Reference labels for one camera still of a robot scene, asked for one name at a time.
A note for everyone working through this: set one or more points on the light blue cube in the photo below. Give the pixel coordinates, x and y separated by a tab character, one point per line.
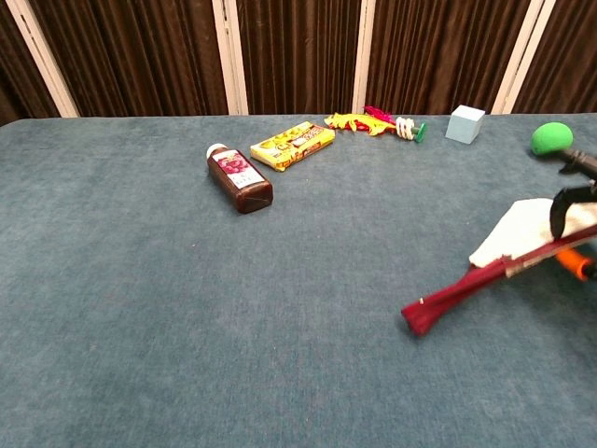
464	125

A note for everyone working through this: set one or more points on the red-ribbed white folding fan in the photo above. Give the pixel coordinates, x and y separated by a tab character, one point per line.
517	228

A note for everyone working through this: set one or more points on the colourful feather shuttlecock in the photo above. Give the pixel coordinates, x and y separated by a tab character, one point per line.
368	123

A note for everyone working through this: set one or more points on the yellow snack box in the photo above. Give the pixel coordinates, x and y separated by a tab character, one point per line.
294	144

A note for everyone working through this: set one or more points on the green ball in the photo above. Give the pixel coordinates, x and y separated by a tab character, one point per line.
551	138

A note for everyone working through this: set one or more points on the white screen frame post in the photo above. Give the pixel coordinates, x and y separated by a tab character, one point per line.
43	58
231	56
523	56
364	56

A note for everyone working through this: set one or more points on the dark brown curtain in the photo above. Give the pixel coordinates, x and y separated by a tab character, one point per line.
140	56

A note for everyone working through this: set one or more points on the right robot hand orange thumbtip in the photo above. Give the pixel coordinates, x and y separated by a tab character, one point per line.
556	214

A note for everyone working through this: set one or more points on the dark red juice bottle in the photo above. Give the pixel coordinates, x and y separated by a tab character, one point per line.
240	179

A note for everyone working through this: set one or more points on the teal table mat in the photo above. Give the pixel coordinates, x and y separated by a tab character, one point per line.
186	303

